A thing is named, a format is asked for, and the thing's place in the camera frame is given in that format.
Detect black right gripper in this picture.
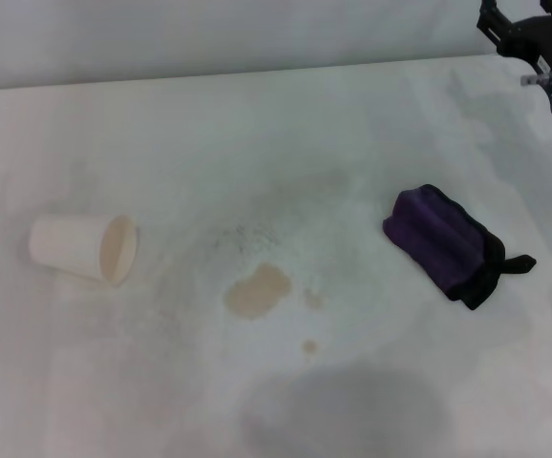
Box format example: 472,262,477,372
477,0,552,80

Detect purple rag with black trim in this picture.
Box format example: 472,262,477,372
381,183,539,311

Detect white paper cup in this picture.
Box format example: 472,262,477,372
28,214,140,288

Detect large brown water stain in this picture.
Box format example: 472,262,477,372
223,262,292,320

